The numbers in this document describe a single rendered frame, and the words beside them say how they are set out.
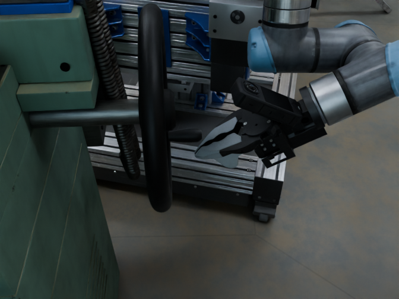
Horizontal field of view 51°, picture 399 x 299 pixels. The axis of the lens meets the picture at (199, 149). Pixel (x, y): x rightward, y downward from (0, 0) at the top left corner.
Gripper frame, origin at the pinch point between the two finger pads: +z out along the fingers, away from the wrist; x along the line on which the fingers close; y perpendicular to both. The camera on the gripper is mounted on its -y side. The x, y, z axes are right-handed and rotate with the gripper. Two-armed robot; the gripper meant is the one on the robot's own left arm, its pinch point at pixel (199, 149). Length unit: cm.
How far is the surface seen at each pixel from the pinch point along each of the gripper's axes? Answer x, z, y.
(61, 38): -4.3, 2.8, -28.9
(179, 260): 22, 39, 58
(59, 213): -6.3, 24.1, -5.8
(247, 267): 18, 21, 68
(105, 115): -4.8, 5.6, -17.2
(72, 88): -5.6, 5.8, -23.3
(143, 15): -3.1, -6.9, -25.6
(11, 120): -9.6, 12.7, -25.6
